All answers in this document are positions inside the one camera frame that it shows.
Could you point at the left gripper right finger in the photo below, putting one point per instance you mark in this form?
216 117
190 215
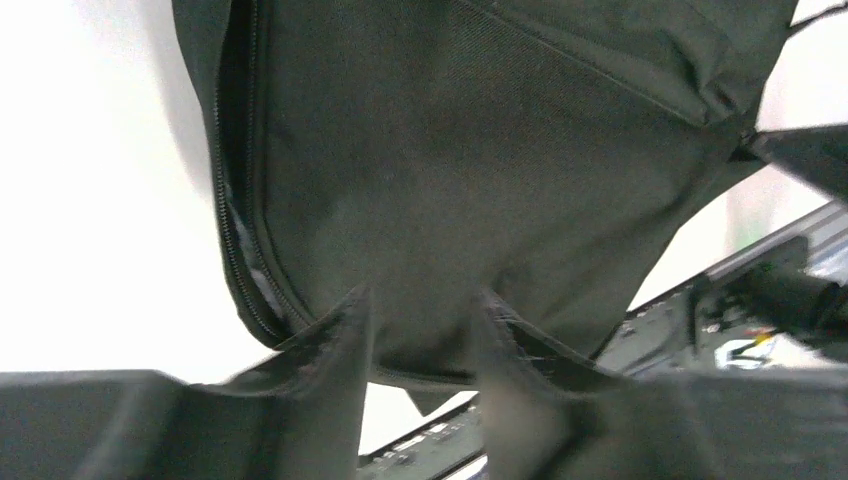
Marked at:
547 412

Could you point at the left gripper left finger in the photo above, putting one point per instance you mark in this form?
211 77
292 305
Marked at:
297 415

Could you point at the black backpack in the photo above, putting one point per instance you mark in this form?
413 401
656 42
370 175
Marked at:
547 151

